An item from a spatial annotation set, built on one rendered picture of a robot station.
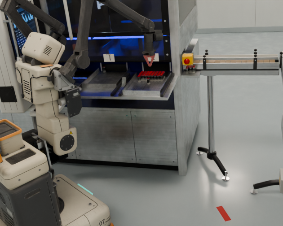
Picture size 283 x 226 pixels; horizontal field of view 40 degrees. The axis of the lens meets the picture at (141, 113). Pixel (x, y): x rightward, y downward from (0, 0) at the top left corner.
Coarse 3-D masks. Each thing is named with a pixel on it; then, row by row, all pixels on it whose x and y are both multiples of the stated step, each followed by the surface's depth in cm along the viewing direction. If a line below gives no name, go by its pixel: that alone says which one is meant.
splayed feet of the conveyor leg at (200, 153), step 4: (200, 148) 338; (204, 148) 331; (196, 152) 347; (200, 152) 346; (208, 152) 321; (216, 152) 321; (208, 156) 320; (212, 156) 318; (216, 156) 316; (216, 160) 314; (220, 164) 310; (220, 168) 309; (224, 168) 308; (224, 172) 305; (224, 176) 307; (224, 180) 306; (228, 180) 306
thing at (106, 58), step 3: (105, 54) 289; (108, 54) 288; (111, 54) 287; (105, 57) 290; (108, 57) 289; (111, 57) 288; (105, 60) 291; (108, 60) 290; (111, 60) 289; (114, 60) 289
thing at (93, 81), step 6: (96, 72) 299; (102, 72) 303; (108, 72) 302; (114, 72) 300; (120, 72) 299; (126, 72) 289; (90, 78) 289; (96, 78) 291; (102, 78) 290; (108, 78) 288; (114, 78) 287; (120, 78) 276; (84, 84) 275; (90, 84) 273; (96, 84) 272; (102, 84) 271; (108, 84) 270; (114, 84) 268
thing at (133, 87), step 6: (132, 78) 275; (168, 78) 272; (132, 84) 273; (138, 84) 272; (144, 84) 271; (150, 84) 269; (156, 84) 268; (162, 84) 267; (126, 90) 255; (132, 90) 254; (138, 90) 253; (144, 90) 261; (150, 90) 260; (156, 90) 259; (162, 90) 255
